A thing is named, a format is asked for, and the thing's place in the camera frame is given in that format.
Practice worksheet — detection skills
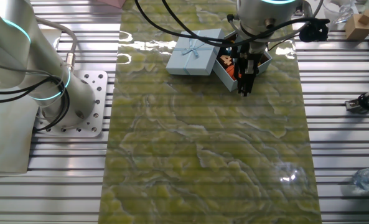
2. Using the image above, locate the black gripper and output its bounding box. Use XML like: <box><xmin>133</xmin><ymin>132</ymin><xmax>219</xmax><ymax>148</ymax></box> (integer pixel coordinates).
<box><xmin>233</xmin><ymin>42</ymin><xmax>266</xmax><ymax>96</ymax></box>

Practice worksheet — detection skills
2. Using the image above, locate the light blue gift box base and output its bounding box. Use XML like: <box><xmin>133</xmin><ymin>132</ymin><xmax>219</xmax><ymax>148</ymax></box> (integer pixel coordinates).
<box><xmin>213</xmin><ymin>29</ymin><xmax>273</xmax><ymax>93</ymax></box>

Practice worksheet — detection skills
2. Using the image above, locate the light blue gift box lid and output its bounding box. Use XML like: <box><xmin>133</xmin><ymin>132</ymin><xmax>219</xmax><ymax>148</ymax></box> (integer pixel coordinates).
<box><xmin>166</xmin><ymin>28</ymin><xmax>226</xmax><ymax>77</ymax></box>

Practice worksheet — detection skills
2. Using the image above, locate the green marble pattern mat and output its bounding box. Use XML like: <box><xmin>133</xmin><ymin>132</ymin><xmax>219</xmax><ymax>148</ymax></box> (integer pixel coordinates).
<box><xmin>97</xmin><ymin>0</ymin><xmax>322</xmax><ymax>224</ymax></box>

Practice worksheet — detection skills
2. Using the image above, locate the clear glass mug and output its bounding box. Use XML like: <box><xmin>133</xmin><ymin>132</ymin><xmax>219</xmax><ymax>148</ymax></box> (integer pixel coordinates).
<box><xmin>322</xmin><ymin>0</ymin><xmax>355</xmax><ymax>26</ymax></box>

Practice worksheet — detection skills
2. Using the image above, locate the large wooden cube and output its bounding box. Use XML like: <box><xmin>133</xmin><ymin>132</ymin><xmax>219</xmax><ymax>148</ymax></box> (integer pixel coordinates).
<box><xmin>345</xmin><ymin>17</ymin><xmax>369</xmax><ymax>41</ymax></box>

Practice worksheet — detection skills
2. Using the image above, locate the small wooden cube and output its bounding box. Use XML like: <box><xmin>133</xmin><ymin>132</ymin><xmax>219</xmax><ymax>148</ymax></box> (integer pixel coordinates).
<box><xmin>357</xmin><ymin>9</ymin><xmax>369</xmax><ymax>26</ymax></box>

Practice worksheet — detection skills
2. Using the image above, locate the silver robot mounting plate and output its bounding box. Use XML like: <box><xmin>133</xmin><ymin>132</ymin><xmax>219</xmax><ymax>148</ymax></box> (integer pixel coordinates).
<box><xmin>34</xmin><ymin>70</ymin><xmax>109</xmax><ymax>138</ymax></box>

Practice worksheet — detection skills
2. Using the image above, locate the pink flat object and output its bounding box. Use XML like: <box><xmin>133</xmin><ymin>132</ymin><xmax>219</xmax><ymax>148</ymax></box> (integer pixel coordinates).
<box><xmin>96</xmin><ymin>0</ymin><xmax>126</xmax><ymax>9</ymax></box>

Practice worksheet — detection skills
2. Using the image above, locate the black cable clip bundle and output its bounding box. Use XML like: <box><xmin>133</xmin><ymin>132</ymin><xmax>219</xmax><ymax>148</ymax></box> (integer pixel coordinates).
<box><xmin>299</xmin><ymin>17</ymin><xmax>331</xmax><ymax>43</ymax></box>

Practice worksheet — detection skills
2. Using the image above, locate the black cable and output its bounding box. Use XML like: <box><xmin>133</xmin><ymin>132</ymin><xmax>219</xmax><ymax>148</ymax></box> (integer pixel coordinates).
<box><xmin>133</xmin><ymin>0</ymin><xmax>322</xmax><ymax>48</ymax></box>
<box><xmin>161</xmin><ymin>0</ymin><xmax>322</xmax><ymax>44</ymax></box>

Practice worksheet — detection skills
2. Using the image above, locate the grey cable with metal plug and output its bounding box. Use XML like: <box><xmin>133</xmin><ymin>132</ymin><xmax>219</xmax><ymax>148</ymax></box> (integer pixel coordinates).
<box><xmin>34</xmin><ymin>16</ymin><xmax>78</xmax><ymax>72</ymax></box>

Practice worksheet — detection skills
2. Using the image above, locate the black cable loop bundle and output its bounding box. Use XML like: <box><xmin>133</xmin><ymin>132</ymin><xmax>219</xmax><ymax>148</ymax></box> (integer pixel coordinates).
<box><xmin>0</xmin><ymin>73</ymin><xmax>71</xmax><ymax>131</ymax></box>

